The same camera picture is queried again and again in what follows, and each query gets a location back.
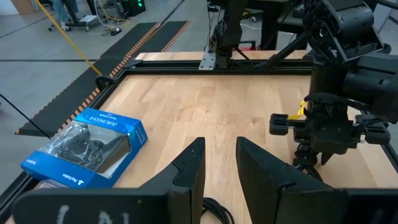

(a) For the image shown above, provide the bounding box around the cardboard box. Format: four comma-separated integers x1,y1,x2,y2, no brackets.
11,0,40,16

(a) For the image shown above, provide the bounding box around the blue PlayStation controller box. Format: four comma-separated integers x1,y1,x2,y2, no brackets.
20,107,149,190

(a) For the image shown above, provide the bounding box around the person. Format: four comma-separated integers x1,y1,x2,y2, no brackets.
51,0,79,32

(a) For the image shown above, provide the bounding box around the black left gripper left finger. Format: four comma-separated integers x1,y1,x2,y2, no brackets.
11,136,206,224

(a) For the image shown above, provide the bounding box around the computer tower with green lights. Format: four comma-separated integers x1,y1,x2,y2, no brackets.
123,0,147,18

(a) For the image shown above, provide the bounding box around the black mat with orange stripes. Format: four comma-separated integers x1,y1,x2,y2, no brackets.
14,21,159,138
90,20,191,94

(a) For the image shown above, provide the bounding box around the clear plastic packaging piece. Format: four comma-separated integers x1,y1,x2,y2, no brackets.
33,179,70,190

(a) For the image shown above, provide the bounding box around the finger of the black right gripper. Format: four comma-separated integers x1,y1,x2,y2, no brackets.
320,151,334,166

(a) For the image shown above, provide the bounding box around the yellow tag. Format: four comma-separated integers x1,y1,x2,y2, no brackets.
287,99,307,121

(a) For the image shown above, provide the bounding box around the thin black power cable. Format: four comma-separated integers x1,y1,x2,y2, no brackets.
0,93,52,140

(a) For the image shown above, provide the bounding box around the yellow hanging cable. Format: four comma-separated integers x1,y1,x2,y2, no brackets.
34,0,103,77

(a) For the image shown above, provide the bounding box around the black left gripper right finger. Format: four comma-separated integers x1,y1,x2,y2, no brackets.
234,136,398,224

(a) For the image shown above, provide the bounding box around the black USB-C cable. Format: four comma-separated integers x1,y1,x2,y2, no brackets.
201,197,236,224

